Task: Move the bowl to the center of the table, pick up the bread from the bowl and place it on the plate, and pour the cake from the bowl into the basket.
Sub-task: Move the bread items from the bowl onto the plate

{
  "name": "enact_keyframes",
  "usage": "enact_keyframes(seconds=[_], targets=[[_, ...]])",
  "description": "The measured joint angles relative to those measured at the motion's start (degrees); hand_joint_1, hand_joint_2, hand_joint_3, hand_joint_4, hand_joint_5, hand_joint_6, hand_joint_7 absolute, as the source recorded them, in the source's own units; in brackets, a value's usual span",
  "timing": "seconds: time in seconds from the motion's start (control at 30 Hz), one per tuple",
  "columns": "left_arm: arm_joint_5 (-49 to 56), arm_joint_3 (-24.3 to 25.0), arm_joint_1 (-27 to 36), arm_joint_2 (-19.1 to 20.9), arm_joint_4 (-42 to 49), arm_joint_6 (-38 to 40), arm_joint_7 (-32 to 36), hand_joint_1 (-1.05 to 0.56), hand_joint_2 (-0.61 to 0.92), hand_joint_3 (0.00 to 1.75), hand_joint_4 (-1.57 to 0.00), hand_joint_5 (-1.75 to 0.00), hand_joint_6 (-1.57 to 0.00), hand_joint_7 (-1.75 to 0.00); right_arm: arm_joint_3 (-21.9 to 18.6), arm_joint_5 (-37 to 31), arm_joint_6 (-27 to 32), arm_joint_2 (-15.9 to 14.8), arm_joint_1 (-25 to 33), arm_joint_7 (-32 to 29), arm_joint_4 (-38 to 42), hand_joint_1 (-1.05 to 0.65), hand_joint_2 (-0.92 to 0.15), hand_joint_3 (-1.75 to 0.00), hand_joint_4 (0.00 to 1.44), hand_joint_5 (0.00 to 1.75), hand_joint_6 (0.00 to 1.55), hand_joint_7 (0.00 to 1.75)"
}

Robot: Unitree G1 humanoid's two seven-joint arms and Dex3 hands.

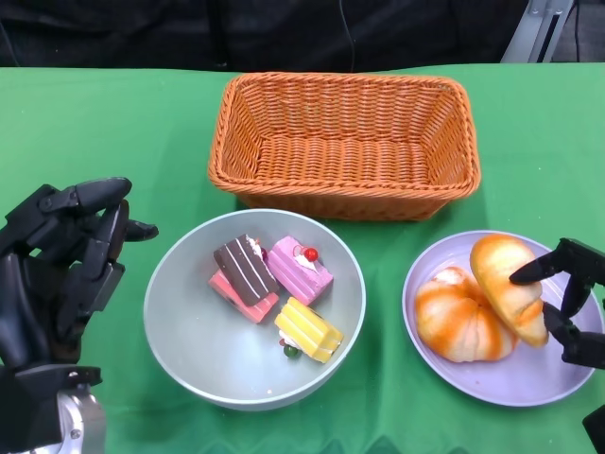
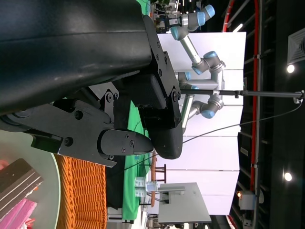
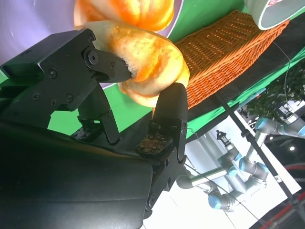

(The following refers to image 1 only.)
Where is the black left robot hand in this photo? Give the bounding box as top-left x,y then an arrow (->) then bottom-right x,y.
0,177 -> 160,370

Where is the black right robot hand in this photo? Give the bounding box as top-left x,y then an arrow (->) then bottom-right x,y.
509,237 -> 605,370

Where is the orange striped ring bread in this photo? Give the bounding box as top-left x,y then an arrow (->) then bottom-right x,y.
470,234 -> 549,349

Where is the orange striped bread roll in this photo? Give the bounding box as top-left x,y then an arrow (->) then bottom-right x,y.
414,266 -> 521,363

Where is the pale green bowl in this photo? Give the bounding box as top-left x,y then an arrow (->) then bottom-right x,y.
143,208 -> 368,411

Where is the white round plate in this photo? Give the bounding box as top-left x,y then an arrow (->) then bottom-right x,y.
401,230 -> 605,407

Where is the brown chocolate cake slice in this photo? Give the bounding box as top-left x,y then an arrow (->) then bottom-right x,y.
212,234 -> 280,307

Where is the salmon striped cake slice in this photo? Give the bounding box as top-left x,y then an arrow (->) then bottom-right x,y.
207,269 -> 280,325

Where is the pink cake slice with cherry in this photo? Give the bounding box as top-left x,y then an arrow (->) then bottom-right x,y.
267,236 -> 335,306

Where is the yellow cake slice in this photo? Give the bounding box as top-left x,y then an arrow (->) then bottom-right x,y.
273,296 -> 345,364

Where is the orange wicker basket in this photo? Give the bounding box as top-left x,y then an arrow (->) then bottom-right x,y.
207,70 -> 482,222

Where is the green tablecloth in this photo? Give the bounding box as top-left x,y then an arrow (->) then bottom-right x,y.
0,63 -> 605,454

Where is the black backdrop cloth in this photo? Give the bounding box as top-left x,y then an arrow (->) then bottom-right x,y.
0,0 -> 605,72

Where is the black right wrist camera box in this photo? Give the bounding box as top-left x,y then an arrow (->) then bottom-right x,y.
581,409 -> 605,454

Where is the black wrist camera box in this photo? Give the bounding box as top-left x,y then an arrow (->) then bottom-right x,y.
581,409 -> 605,454
0,363 -> 103,454

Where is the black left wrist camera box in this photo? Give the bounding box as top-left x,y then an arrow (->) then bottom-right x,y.
0,363 -> 103,454

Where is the thin black background cable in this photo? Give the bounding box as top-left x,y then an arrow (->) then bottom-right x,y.
573,0 -> 585,62

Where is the grey metal frame stand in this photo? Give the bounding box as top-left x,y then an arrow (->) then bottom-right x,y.
500,0 -> 576,62

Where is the thin hanging cable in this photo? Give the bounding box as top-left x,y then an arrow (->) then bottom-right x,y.
337,0 -> 356,72

